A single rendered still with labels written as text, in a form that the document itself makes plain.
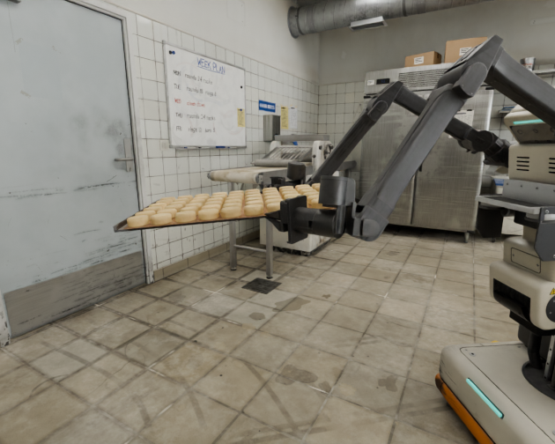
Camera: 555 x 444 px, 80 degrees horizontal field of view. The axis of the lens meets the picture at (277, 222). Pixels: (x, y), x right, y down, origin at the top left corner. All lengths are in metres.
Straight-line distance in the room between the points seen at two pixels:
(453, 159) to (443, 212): 0.64
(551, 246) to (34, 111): 2.56
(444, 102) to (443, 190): 3.63
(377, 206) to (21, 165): 2.15
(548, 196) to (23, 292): 2.62
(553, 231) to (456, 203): 3.24
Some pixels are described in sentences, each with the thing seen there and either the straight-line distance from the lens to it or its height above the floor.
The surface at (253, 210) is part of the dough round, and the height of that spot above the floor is 0.99.
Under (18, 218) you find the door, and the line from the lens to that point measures 2.49.
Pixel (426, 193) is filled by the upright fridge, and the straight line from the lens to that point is 4.43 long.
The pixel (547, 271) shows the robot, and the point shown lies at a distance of 1.32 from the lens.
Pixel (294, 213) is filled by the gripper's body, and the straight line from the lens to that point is 0.73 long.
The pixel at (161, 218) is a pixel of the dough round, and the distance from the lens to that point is 0.84.
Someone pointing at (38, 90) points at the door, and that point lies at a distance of 2.56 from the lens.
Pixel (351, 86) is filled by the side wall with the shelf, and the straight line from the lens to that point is 5.63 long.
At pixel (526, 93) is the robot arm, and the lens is 0.96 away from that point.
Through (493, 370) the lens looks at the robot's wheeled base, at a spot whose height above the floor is 0.28.
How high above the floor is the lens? 1.14
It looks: 13 degrees down
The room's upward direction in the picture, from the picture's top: straight up
